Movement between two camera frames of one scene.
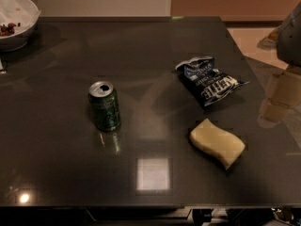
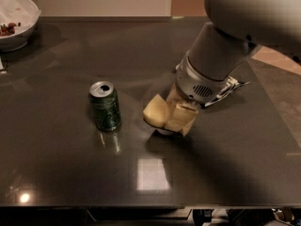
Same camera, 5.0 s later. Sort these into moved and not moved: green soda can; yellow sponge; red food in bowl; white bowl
Moved: yellow sponge
Not moved: red food in bowl; white bowl; green soda can
